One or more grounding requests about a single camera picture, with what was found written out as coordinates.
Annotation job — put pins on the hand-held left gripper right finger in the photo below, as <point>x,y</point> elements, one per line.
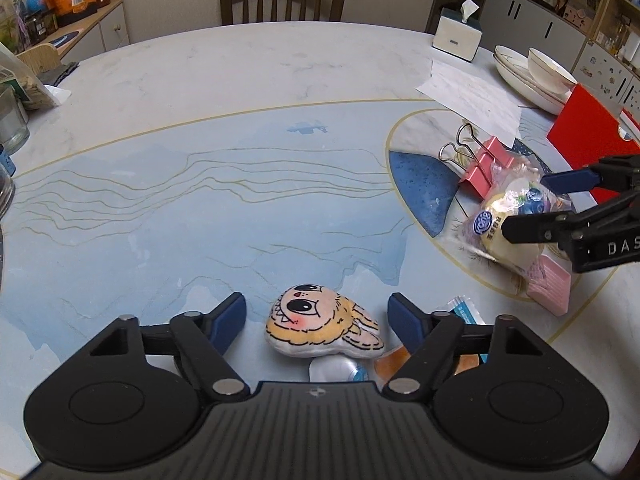
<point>405,317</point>

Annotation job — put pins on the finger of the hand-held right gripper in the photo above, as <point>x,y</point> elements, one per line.
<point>570,180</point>
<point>535,227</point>

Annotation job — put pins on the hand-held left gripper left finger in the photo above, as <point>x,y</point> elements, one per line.
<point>230,315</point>

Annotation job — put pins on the clear bread packet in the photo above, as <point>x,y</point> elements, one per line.
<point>500,210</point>

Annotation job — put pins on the red cardboard box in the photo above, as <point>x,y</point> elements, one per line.
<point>585,130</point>

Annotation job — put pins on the white orange snack packet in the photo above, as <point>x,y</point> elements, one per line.
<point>462,312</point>

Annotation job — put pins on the pink comb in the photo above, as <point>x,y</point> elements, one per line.
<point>550,285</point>

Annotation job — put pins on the cartoon face plush toy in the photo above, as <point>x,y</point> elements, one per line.
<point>310,320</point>

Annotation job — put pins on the pink binder clip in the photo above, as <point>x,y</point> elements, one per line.
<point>482,162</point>

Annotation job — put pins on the white blue marble desktop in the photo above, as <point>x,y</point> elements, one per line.
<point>200,110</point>

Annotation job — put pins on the white bowl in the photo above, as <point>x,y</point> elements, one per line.
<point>550,72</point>

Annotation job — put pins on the white fridge with magnets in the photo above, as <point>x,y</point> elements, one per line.
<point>610,75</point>

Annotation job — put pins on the white paper sheet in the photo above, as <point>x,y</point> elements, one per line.
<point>465,90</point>

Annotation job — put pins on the green white tissue box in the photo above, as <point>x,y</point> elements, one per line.
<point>455,40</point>

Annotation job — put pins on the white tissue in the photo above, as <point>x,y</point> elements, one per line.
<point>59,95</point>

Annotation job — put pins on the glass cup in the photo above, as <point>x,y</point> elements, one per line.
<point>12,125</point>

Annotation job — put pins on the grey cloth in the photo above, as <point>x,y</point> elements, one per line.
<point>57,72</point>

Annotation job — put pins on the green white plastic bag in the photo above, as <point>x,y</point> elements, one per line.
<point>25,85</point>

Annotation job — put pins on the white side cabinet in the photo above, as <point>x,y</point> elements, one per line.
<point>105,30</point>

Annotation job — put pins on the light wooden chair back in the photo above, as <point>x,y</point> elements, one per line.
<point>40,60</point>

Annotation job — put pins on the blue round mouse pad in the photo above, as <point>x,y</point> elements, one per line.
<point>64,39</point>

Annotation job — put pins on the dark jar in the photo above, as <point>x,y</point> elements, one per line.
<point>40,27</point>

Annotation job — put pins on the white wall cupboard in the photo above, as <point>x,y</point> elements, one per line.
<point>540,15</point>

